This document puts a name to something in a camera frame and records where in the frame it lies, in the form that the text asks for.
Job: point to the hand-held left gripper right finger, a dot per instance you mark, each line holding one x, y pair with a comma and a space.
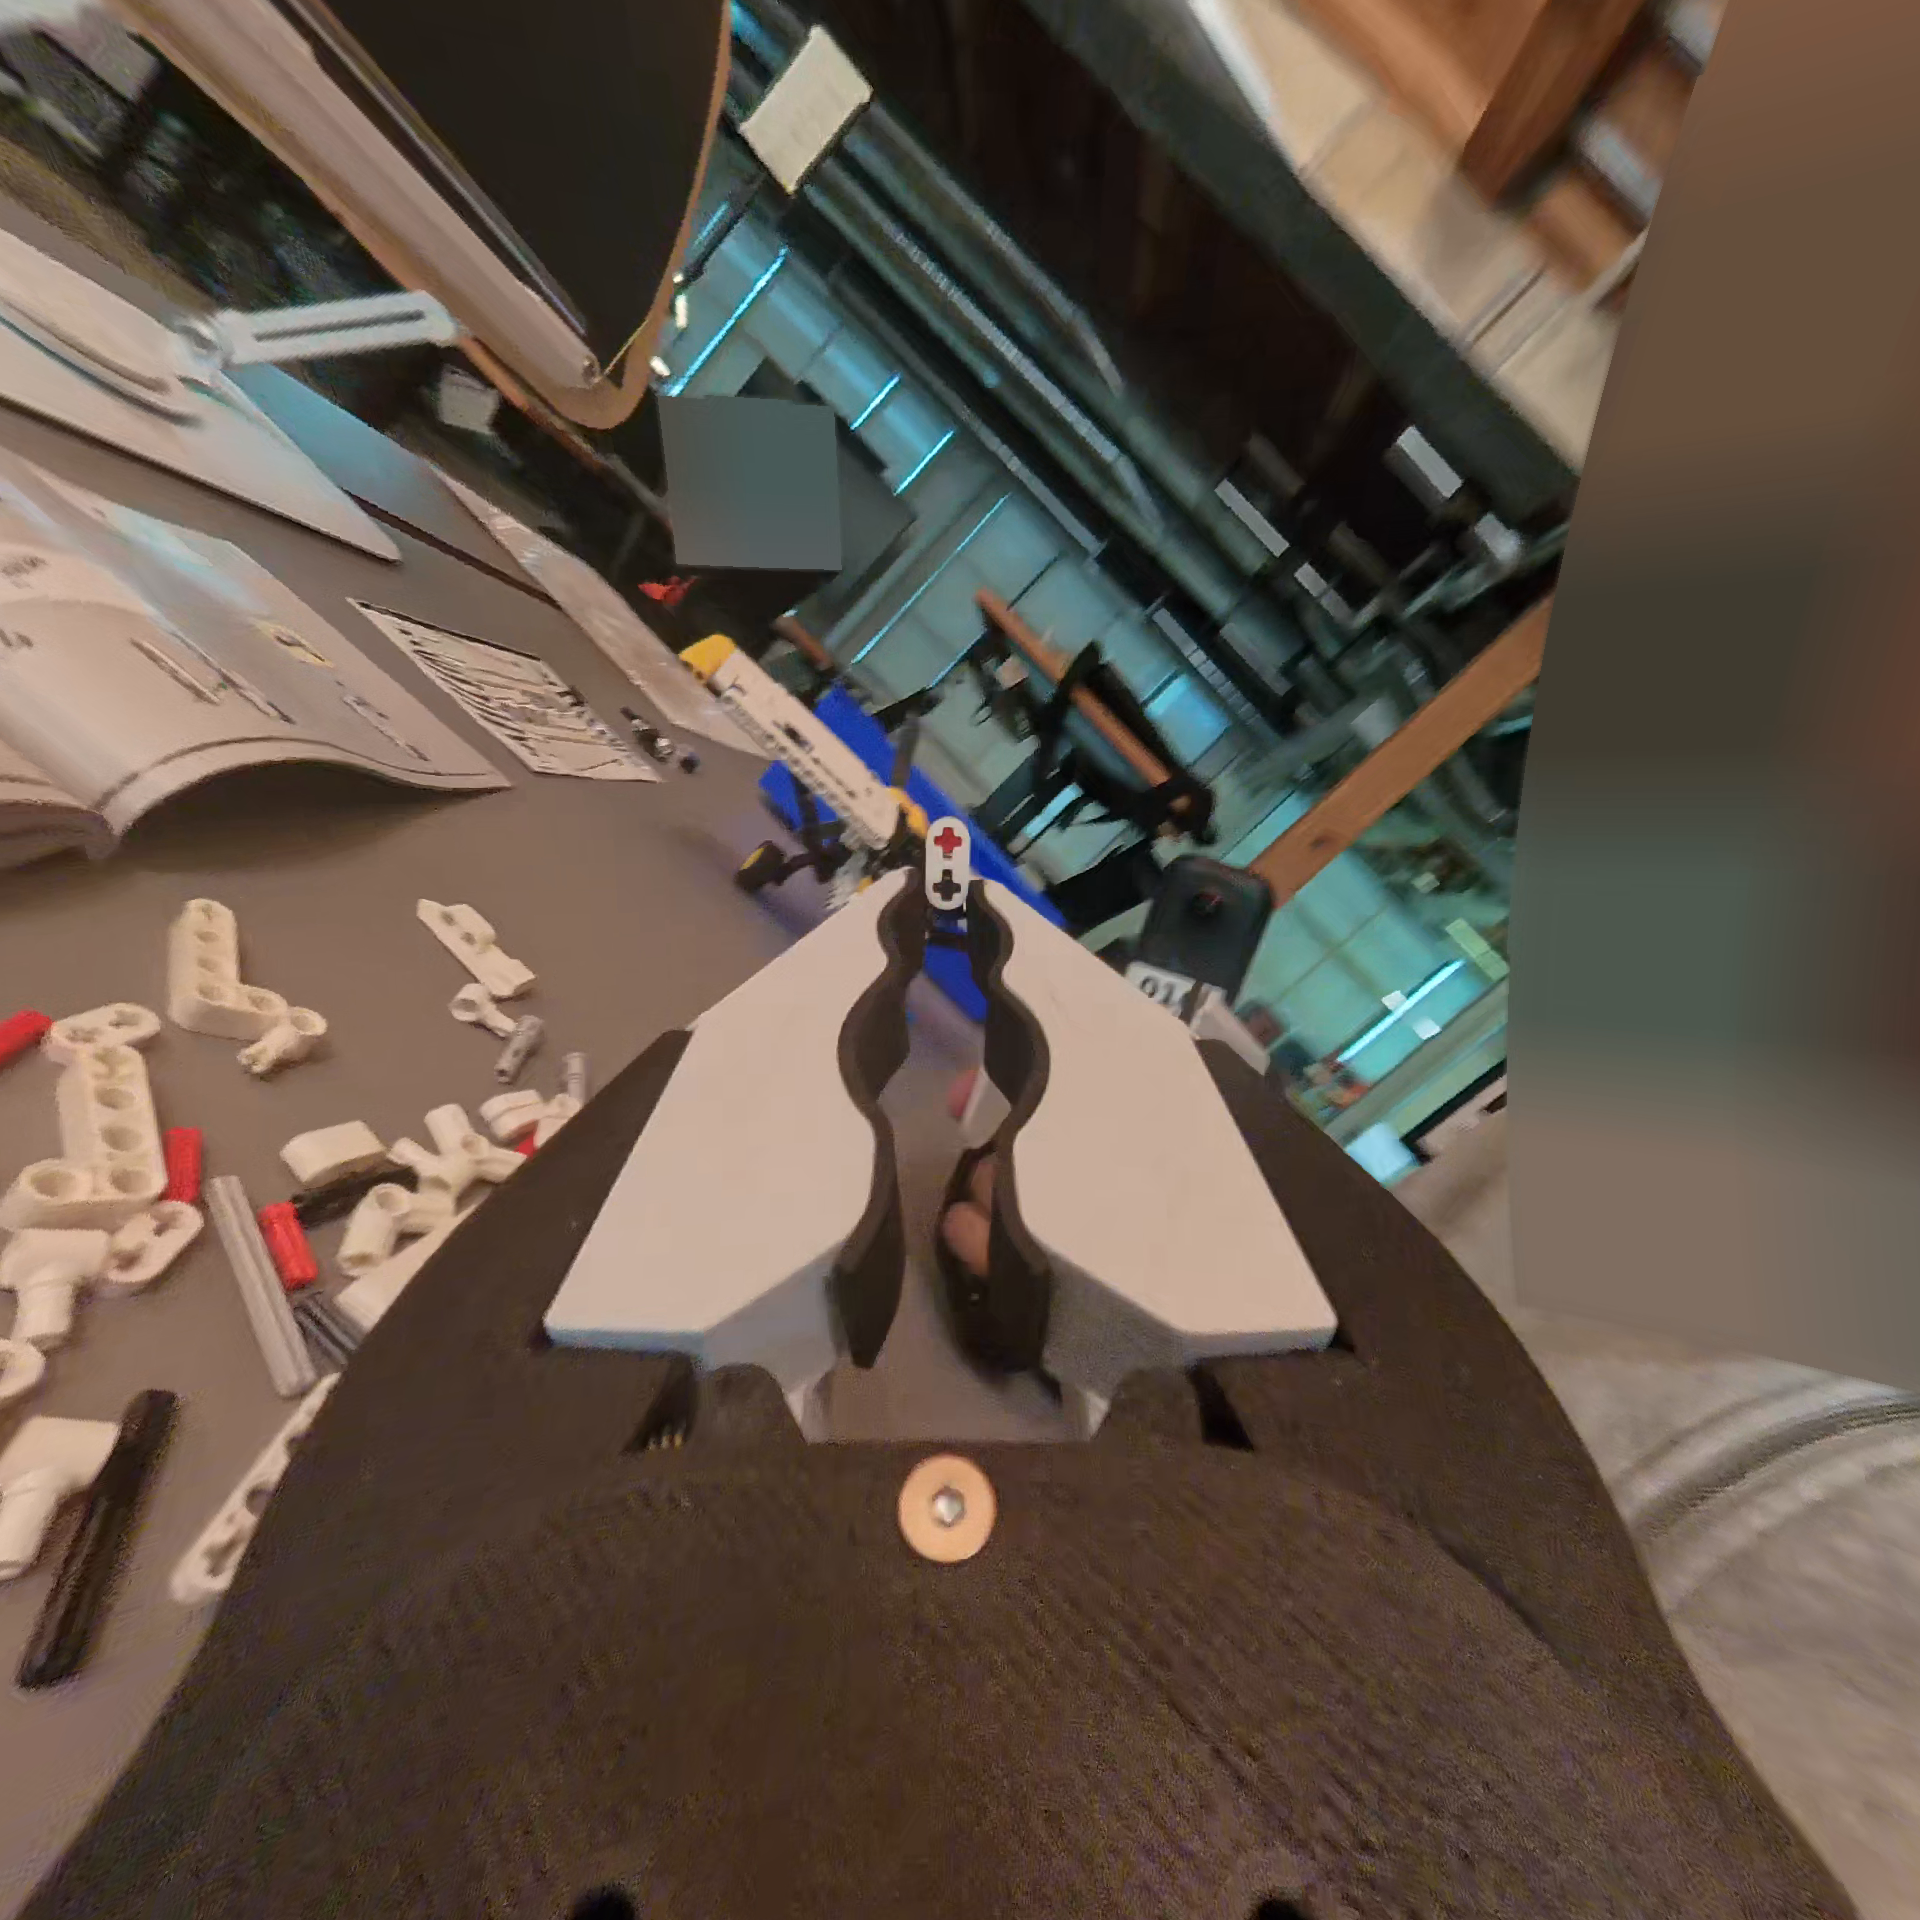
1154, 1201

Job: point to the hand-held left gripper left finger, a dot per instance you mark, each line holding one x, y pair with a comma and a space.
705, 1184

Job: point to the small white lego assembly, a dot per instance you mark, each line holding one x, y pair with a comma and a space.
950, 863

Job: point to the white yellow lego plane model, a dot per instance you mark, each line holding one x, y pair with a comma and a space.
796, 733

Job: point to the scattered loose lego pieces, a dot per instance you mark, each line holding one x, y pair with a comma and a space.
112, 1109

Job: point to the person's right hand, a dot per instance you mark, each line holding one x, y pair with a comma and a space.
968, 1229

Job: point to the black office chair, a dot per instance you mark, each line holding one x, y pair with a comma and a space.
1096, 749

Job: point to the blue plastic bin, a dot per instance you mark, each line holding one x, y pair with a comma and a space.
849, 716

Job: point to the black and white sticker sheet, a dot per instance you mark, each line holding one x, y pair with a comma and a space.
494, 691

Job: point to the clear plastic bag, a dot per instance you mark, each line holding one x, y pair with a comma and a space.
599, 599

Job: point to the open instruction booklet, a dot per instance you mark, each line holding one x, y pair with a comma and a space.
182, 675

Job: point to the white hanging sign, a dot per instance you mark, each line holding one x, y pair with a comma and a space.
809, 106

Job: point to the black curved monitor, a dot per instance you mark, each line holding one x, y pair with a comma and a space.
524, 136

